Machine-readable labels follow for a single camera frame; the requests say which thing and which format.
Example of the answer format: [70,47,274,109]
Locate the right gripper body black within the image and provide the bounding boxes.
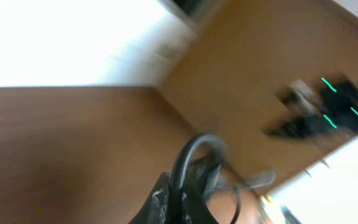
[261,110,341,140]

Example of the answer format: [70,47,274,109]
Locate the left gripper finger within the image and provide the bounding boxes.
[127,170,220,224]

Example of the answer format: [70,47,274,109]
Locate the black usb cables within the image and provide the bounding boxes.
[166,133,276,224]

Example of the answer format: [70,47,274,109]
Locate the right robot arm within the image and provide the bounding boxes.
[262,75,358,140]

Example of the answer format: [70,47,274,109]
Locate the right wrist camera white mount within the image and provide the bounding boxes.
[275,80,326,116]

